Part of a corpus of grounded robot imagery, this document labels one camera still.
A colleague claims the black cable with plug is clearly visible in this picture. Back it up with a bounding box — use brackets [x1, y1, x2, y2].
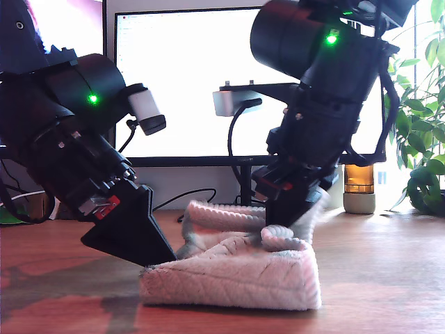
[152, 189, 217, 223]

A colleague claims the monitor with dark screen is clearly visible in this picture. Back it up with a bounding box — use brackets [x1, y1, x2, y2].
[26, 0, 118, 163]

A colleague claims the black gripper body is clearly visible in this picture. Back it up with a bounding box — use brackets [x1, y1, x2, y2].
[31, 118, 137, 222]
[250, 88, 361, 201]

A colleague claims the green packet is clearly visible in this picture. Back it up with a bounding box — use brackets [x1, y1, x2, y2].
[0, 205, 22, 225]

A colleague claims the fluffy pink white tea towel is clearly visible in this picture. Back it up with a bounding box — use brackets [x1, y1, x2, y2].
[138, 200, 332, 311]

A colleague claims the green leafy potted plant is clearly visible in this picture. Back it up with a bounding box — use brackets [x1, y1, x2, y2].
[382, 0, 445, 216]

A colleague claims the brown cardboard box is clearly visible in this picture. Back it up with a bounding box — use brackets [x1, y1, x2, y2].
[27, 193, 51, 221]

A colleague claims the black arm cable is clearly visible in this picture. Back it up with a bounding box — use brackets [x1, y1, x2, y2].
[343, 20, 401, 166]
[0, 180, 57, 225]

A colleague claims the thin black camera cable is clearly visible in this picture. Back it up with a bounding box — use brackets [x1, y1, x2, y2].
[117, 119, 137, 154]
[227, 98, 264, 198]

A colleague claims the amber glass bottle grey base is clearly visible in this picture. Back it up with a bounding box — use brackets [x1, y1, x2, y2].
[342, 164, 377, 215]

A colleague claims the white cable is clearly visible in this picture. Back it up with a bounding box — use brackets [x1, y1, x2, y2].
[9, 190, 45, 203]

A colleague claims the large monitor with white screen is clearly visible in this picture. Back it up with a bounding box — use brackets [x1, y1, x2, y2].
[112, 6, 387, 209]

